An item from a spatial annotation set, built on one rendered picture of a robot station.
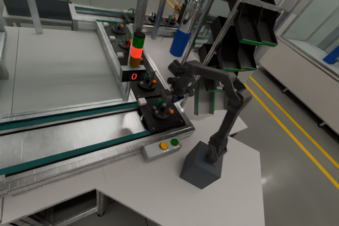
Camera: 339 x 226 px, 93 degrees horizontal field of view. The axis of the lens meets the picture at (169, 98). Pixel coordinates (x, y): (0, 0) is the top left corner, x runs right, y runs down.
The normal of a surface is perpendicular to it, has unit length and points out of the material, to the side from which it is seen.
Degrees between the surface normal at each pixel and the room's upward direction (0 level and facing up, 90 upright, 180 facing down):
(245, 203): 0
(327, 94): 90
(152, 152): 0
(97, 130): 0
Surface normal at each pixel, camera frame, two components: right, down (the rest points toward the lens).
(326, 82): -0.87, 0.09
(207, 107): 0.42, 0.06
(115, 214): 0.31, -0.66
